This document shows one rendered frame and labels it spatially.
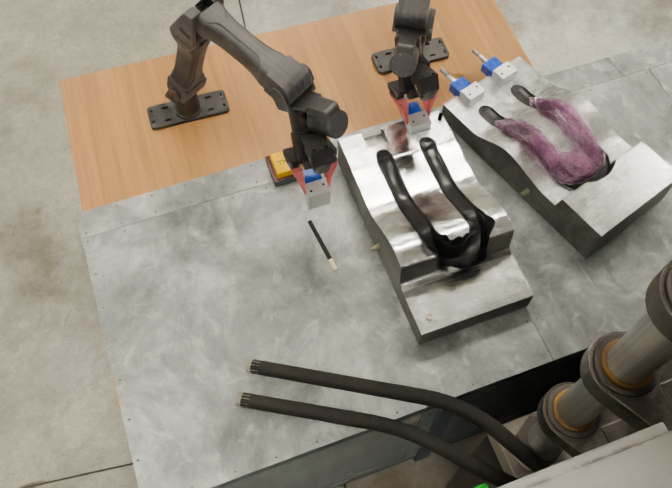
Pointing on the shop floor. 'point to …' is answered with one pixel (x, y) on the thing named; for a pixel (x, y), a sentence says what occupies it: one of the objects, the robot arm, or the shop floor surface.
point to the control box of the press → (611, 465)
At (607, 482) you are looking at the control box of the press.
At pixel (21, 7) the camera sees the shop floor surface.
